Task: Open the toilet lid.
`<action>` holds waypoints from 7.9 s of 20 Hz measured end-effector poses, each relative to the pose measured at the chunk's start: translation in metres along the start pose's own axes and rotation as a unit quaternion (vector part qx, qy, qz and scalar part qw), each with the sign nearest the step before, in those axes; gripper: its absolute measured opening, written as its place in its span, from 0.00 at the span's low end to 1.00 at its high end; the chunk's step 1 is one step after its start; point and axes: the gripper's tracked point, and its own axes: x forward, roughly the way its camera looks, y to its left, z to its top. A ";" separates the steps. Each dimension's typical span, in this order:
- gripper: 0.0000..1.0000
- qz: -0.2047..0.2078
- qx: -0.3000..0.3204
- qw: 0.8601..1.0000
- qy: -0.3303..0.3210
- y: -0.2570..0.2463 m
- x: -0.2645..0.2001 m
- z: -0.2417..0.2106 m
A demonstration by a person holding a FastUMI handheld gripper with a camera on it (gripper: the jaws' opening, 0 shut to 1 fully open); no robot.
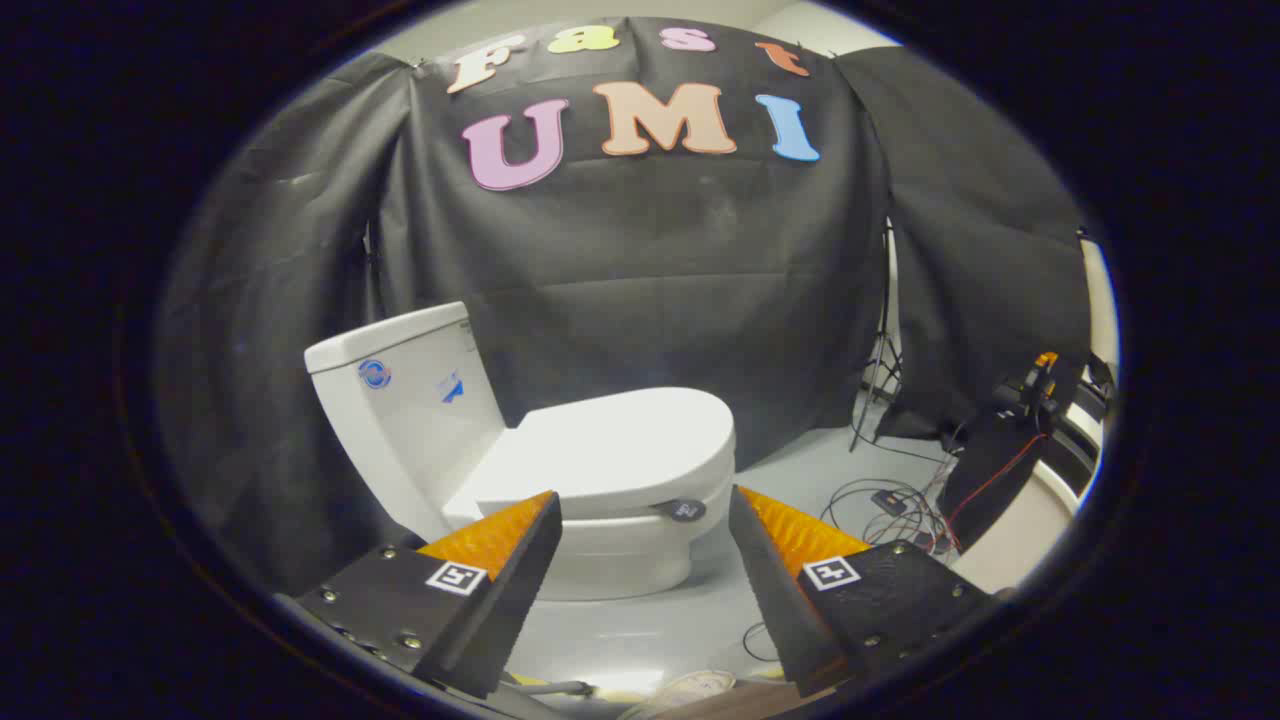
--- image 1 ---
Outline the white table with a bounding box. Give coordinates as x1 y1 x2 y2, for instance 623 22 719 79
950 465 1079 596

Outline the black cloth covered table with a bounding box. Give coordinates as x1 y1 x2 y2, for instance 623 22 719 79
935 350 1086 551

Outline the red cable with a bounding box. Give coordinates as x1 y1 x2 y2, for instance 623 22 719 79
948 432 1049 523

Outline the black light stand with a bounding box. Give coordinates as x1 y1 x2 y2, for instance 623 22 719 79
850 220 906 451

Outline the white toilet lid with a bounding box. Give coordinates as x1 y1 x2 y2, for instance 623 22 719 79
470 388 738 524

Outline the tangle of floor cables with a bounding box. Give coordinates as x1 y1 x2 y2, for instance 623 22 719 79
820 478 963 557

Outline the orange and black gripper device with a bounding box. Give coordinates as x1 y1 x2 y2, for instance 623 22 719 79
995 352 1061 421

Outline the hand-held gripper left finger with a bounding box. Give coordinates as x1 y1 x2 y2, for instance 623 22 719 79
272 490 563 701

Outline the black backdrop cloth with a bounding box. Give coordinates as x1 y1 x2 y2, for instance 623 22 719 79
155 15 1093 601

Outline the white ceramic toilet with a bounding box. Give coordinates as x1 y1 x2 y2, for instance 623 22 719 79
304 302 738 603

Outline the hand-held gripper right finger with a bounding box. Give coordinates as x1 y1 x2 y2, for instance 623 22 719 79
728 485 1003 699

